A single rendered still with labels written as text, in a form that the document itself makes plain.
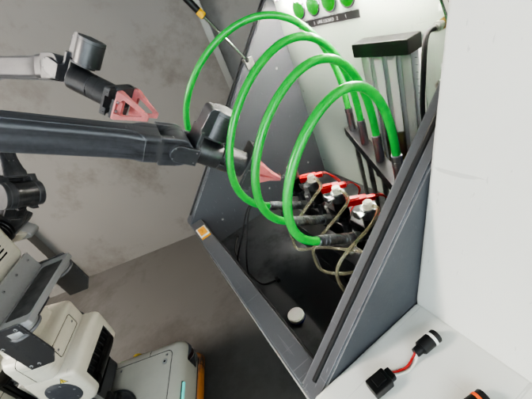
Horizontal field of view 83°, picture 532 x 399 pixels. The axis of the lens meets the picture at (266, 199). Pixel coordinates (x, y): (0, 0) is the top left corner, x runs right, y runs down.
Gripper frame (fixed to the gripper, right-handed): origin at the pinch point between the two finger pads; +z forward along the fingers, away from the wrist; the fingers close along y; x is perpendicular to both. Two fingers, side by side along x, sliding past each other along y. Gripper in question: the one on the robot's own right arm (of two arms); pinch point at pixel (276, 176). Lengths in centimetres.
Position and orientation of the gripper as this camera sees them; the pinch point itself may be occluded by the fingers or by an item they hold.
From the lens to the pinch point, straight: 71.4
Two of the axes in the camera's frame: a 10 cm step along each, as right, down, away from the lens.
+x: -2.7, -4.5, 8.5
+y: 4.3, -8.5, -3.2
